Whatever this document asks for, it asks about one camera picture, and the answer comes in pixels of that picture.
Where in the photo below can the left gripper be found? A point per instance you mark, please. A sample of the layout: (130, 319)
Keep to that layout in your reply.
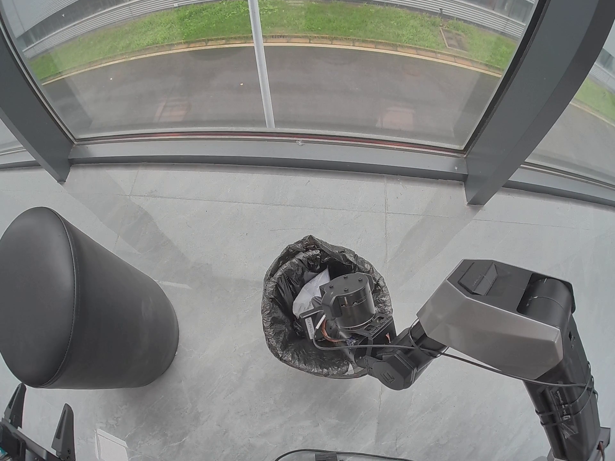
(21, 447)

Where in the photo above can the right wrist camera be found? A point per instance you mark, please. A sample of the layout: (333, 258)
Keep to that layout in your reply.
(307, 327)

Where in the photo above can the black plastic bag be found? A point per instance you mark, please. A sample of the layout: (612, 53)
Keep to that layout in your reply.
(278, 324)

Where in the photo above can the window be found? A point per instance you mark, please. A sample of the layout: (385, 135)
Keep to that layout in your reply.
(538, 89)

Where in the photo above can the crumpled white paper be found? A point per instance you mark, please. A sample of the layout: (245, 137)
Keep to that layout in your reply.
(307, 296)

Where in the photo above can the dark grey round chair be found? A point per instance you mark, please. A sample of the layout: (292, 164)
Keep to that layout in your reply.
(91, 305)

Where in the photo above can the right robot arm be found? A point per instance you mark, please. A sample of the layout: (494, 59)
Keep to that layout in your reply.
(495, 324)

